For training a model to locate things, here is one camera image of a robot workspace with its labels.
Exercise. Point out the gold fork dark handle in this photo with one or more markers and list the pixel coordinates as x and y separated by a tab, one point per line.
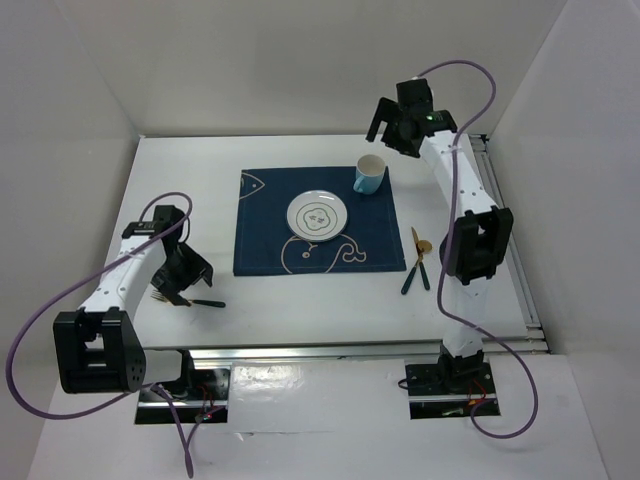
207	303

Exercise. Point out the white plate blue rim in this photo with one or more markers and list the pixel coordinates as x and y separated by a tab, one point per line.
317	216

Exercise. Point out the blue whale placemat cloth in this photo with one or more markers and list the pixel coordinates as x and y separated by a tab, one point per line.
266	246

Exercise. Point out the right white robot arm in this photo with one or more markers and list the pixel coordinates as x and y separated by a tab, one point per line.
478	230

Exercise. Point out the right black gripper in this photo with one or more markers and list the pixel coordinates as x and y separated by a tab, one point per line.
388	110

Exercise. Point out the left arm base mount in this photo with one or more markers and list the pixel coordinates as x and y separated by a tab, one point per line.
199	396

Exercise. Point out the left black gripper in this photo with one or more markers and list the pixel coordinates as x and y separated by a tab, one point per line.
197	267

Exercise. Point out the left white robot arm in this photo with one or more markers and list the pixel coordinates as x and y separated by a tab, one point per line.
97	348

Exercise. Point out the light blue mug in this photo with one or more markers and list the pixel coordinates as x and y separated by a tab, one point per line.
370	172

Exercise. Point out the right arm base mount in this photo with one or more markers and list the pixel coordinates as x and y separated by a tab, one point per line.
430	396

